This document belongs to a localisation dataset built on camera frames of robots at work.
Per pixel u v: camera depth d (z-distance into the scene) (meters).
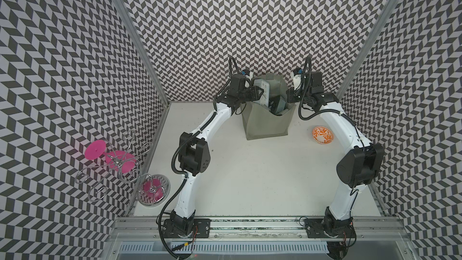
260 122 0.83
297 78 0.75
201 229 0.72
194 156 0.54
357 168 0.48
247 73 0.79
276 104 0.92
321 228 0.73
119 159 0.60
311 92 0.64
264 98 0.91
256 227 0.74
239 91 0.71
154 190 0.80
